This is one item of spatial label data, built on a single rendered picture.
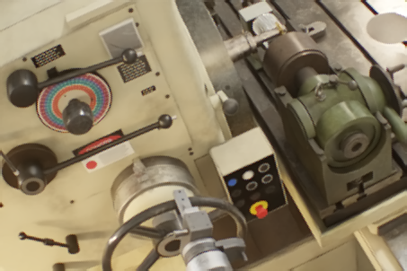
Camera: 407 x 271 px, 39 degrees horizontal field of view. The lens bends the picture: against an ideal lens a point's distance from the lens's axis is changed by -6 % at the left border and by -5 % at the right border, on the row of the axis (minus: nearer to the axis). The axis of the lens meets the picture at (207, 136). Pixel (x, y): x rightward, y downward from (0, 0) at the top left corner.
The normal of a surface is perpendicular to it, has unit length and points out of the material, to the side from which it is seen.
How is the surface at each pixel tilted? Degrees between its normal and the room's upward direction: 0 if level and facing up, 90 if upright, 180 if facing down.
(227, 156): 0
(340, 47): 0
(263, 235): 0
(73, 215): 90
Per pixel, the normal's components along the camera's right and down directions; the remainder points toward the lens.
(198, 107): 0.33, 0.66
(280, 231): -0.25, -0.64
